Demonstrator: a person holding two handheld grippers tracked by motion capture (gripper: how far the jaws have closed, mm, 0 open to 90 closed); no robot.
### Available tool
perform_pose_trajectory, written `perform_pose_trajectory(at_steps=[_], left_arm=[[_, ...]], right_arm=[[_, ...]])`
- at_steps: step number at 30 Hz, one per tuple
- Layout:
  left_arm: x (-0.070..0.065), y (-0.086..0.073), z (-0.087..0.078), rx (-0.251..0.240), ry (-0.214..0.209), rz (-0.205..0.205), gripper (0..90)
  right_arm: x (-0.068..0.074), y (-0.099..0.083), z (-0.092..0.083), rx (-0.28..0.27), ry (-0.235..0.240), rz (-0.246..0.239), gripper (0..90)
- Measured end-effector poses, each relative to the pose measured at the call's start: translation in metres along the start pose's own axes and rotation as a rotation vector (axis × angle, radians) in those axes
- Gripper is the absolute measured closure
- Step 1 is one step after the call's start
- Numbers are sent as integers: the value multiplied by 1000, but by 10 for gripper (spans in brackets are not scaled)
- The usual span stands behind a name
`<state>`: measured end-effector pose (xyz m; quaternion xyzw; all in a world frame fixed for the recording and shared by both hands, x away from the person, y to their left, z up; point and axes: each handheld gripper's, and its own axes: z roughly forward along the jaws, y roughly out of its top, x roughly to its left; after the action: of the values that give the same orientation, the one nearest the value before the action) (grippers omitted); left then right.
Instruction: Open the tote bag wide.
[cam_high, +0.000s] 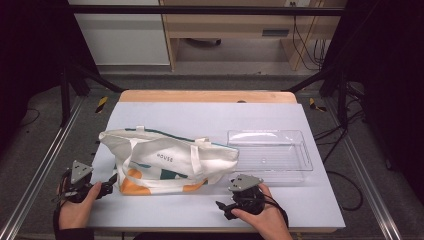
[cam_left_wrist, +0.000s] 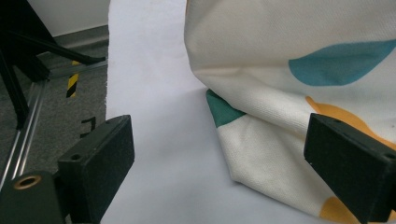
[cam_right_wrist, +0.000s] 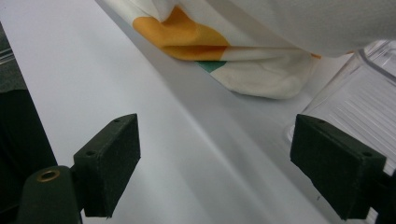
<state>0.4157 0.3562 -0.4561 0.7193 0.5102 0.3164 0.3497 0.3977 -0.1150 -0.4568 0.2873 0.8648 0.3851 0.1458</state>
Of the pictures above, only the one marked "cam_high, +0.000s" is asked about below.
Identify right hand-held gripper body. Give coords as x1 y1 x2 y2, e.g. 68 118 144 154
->
228 173 268 216

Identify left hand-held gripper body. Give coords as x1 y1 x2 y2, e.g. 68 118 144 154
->
60 160 108 204

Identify black hanging cables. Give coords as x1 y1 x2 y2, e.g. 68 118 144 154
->
290 1 330 72

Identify wooden desk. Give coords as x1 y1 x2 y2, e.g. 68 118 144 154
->
159 0 348 72

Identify clear plastic container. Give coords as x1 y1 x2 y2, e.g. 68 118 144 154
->
226 128 315 184

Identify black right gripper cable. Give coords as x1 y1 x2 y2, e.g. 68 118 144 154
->
262 194 290 228

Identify aluminium rail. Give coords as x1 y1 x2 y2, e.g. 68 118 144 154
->
324 96 403 240
0 96 86 240

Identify person's left hand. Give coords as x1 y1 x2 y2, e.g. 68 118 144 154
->
57 180 103 231

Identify person's right hand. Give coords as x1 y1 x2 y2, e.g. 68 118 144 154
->
231 182 294 240

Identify grey left gripper cable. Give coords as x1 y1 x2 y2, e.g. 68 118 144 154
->
51 169 73 205

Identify white cabinet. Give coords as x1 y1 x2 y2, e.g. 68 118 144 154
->
67 0 171 66

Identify black horizontal frame bar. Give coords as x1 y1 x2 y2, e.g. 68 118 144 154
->
66 4 348 17

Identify black metal stand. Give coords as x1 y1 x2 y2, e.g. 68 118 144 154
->
283 62 352 130
59 62 125 128

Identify yellow black tape strip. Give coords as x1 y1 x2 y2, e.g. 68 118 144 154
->
95 95 110 115
308 97 328 113

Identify white canvas tote bag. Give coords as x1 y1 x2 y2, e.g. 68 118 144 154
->
98 125 240 196

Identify thin black floor cable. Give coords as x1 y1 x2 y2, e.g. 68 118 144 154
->
19 107 42 128

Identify white board sheet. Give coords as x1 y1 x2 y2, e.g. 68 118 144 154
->
87 101 347 232

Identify person's dark lap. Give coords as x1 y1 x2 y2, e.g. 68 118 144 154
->
133 231 268 240

